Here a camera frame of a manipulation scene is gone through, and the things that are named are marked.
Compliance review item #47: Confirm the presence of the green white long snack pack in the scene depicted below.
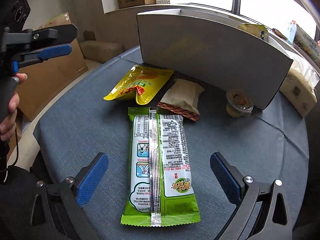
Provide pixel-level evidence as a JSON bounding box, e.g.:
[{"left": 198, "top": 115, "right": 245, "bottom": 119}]
[{"left": 120, "top": 107, "right": 201, "bottom": 227}]

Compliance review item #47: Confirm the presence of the jelly cup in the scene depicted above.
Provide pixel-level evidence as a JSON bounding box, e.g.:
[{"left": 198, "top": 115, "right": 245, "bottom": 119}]
[{"left": 226, "top": 89, "right": 253, "bottom": 118}]

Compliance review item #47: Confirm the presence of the beige checkered cracker pack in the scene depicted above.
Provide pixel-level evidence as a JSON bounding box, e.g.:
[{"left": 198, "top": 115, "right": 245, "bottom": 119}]
[{"left": 157, "top": 79, "right": 204, "bottom": 121}]

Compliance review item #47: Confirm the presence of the yellow corn snack pouch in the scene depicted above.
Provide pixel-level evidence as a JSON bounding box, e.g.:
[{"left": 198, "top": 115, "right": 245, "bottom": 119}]
[{"left": 104, "top": 65, "right": 174, "bottom": 105}]

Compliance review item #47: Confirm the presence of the yellow green chips bag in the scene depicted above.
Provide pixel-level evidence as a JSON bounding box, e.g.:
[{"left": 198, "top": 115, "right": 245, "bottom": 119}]
[{"left": 236, "top": 23, "right": 268, "bottom": 42}]

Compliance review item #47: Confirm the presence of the person left hand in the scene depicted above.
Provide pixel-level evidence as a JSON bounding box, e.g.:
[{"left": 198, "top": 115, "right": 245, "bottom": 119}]
[{"left": 0, "top": 73, "right": 28, "bottom": 142}]

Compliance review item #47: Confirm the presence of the flat cardboard sheet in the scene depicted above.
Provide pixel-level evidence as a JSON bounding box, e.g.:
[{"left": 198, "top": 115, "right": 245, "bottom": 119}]
[{"left": 15, "top": 11, "right": 90, "bottom": 122}]

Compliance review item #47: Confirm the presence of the blue grey table cloth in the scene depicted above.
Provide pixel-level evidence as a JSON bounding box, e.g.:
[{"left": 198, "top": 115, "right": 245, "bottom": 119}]
[{"left": 34, "top": 47, "right": 309, "bottom": 239}]

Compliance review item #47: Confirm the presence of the person left black sleeve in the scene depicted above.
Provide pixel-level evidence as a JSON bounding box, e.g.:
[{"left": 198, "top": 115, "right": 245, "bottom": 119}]
[{"left": 1, "top": 142, "right": 45, "bottom": 239}]

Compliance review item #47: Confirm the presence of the tissue paper pack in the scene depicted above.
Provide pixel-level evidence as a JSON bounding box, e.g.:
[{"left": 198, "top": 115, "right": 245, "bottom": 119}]
[{"left": 280, "top": 50, "right": 319, "bottom": 117}]

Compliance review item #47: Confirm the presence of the white cardboard storage box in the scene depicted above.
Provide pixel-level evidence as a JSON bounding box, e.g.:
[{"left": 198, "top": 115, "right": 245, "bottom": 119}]
[{"left": 137, "top": 9, "right": 293, "bottom": 110}]

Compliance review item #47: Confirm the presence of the small wrapper on sill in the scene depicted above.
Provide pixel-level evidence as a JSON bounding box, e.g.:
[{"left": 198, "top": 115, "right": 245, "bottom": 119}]
[{"left": 272, "top": 28, "right": 287, "bottom": 40}]

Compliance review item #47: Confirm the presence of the printed tissue box on sill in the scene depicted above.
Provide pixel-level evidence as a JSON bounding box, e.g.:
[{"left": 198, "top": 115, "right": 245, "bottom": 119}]
[{"left": 287, "top": 21, "right": 319, "bottom": 67}]

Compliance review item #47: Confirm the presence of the black window frame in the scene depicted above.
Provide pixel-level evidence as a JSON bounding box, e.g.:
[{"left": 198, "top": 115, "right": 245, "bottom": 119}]
[{"left": 189, "top": 0, "right": 319, "bottom": 30}]

